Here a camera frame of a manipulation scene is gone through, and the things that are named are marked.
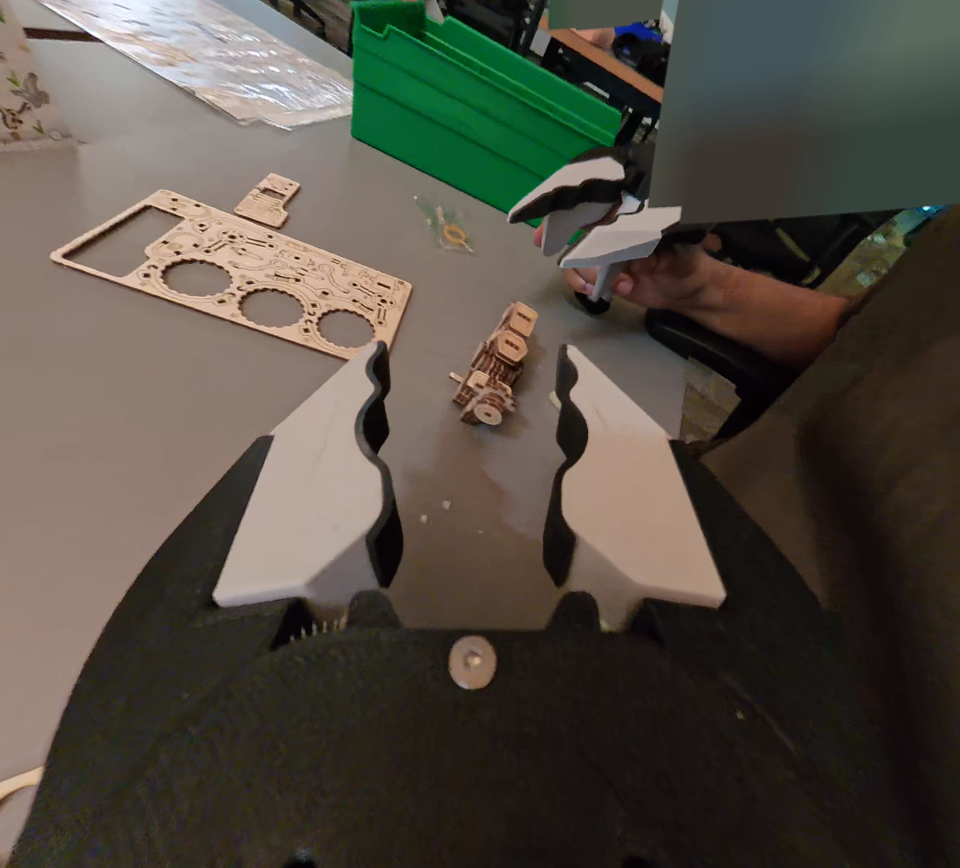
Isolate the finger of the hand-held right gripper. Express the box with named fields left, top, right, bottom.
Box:
left=558, top=206, right=684, bottom=270
left=507, top=155, right=630, bottom=225

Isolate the black office chair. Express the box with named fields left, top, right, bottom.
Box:
left=645, top=307, right=800, bottom=437

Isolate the grey desk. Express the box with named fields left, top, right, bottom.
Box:
left=0, top=0, right=691, bottom=809

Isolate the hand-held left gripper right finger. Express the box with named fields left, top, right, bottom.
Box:
left=541, top=344, right=727, bottom=614

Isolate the person's right forearm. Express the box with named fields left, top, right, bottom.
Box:
left=705, top=260, right=850, bottom=368

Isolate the clear plastic bag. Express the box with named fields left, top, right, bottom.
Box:
left=414, top=195, right=476, bottom=255

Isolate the folded paper instruction sheet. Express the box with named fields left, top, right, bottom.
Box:
left=0, top=0, right=72, bottom=149

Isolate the wooden sheet with round holes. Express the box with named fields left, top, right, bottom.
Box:
left=50, top=189, right=414, bottom=361

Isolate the green plastic bin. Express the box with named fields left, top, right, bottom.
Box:
left=350, top=0, right=625, bottom=214

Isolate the person's right hand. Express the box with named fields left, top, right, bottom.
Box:
left=562, top=247, right=723, bottom=314

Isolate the wooden engine model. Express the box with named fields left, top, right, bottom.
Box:
left=450, top=303, right=540, bottom=428

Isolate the wooden sheet with gear cutouts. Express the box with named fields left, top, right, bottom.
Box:
left=0, top=765, right=46, bottom=805

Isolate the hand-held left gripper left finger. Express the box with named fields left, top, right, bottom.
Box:
left=212, top=341, right=405, bottom=610

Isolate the shiny plastic sheet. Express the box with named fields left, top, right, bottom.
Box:
left=0, top=0, right=355, bottom=131

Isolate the small wooden parts sheet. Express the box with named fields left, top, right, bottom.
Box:
left=234, top=173, right=301, bottom=230

